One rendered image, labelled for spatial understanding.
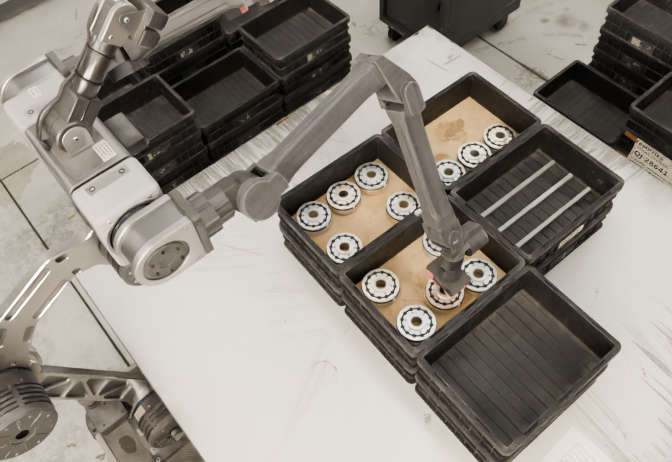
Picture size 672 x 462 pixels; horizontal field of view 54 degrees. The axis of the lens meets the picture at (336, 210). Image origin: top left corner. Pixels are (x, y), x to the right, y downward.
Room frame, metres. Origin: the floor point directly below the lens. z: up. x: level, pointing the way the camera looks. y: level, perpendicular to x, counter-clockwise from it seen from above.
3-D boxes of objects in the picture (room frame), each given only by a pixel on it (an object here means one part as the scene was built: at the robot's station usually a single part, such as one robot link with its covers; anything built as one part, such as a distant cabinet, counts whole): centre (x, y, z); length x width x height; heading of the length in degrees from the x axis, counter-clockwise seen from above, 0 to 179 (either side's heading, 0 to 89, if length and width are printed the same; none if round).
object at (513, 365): (0.58, -0.40, 0.87); 0.40 x 0.30 x 0.11; 124
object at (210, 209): (0.71, 0.24, 1.45); 0.09 x 0.08 x 0.12; 35
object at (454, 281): (0.79, -0.27, 0.98); 0.10 x 0.07 x 0.07; 33
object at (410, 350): (0.83, -0.23, 0.92); 0.40 x 0.30 x 0.02; 124
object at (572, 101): (1.85, -1.12, 0.26); 0.40 x 0.30 x 0.23; 35
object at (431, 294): (0.79, -0.26, 0.86); 0.10 x 0.10 x 0.01
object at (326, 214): (1.08, 0.07, 0.86); 0.10 x 0.10 x 0.01
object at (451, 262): (0.79, -0.27, 1.04); 0.07 x 0.06 x 0.07; 125
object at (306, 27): (2.28, 0.10, 0.37); 0.40 x 0.30 x 0.45; 125
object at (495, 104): (1.30, -0.40, 0.87); 0.40 x 0.30 x 0.11; 124
